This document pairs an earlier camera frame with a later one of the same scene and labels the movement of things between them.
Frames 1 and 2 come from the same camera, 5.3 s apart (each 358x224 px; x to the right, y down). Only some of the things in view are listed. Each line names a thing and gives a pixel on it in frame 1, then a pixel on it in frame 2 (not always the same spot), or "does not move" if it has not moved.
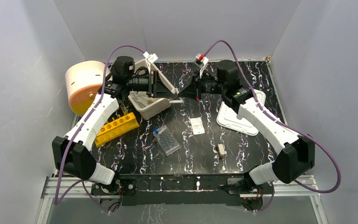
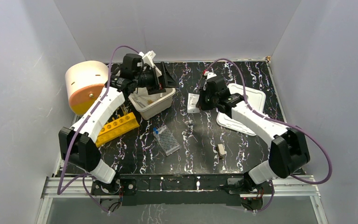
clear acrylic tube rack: x=166 y=139 does not move
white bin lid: x=228 y=119 does not move
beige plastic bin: x=146 y=105 does not move
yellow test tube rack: x=121 y=126 does not move
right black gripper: x=191 y=91 → x=201 y=103
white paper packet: x=197 y=125 → x=193 y=100
